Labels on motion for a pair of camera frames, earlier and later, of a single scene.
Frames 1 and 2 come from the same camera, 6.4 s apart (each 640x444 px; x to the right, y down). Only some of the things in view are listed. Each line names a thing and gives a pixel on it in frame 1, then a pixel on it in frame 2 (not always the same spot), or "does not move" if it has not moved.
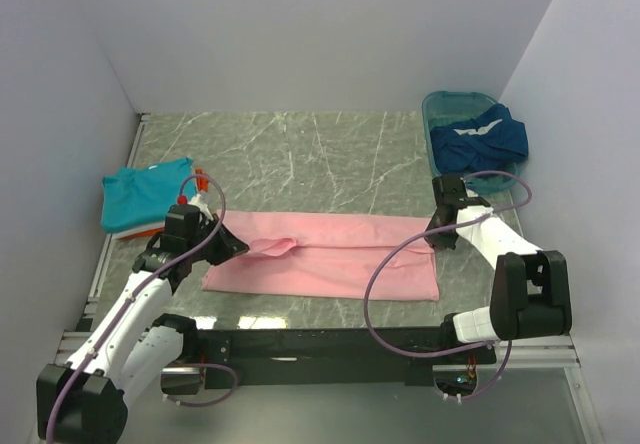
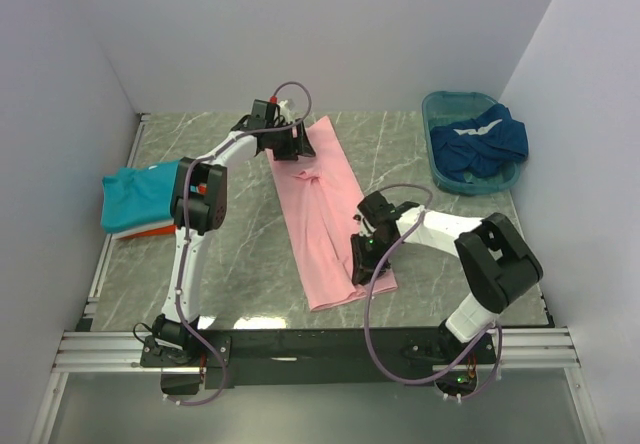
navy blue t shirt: (493, 139) does not move
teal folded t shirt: (138, 196) does not move
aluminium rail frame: (549, 352) does not move
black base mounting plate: (260, 358) does not move
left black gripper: (229, 247) -> (296, 148)
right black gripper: (441, 242) -> (363, 266)
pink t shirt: (336, 256) -> (322, 208)
